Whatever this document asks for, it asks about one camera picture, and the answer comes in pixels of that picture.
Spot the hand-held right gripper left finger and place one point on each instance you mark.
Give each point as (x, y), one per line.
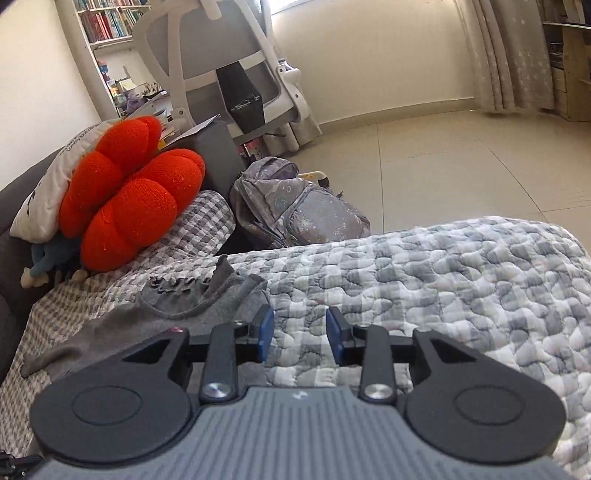
(266, 334)

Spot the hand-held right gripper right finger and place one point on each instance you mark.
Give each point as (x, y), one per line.
(334, 338)

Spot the grey sweater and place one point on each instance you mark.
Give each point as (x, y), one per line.
(115, 323)

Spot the grey checkered quilt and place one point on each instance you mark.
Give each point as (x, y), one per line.
(415, 286)

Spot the grey printed backpack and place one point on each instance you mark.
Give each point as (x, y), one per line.
(295, 207)

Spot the orange pumpkin cushion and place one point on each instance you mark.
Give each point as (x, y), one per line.
(147, 207)
(101, 170)

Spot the white paper sheet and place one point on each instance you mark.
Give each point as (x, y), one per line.
(196, 128)

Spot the blue plush toy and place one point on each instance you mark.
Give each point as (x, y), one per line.
(48, 258)

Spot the white printed pillow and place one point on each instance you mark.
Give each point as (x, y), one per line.
(51, 198)

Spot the dark grey sofa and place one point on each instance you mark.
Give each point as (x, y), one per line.
(18, 203)

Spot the white office chair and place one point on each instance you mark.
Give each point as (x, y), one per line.
(221, 41)

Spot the beige star curtain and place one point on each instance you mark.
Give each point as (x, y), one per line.
(508, 55)

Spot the white bookshelf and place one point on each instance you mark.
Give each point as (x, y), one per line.
(111, 23)

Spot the wooden desk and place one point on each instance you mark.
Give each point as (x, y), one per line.
(572, 60)

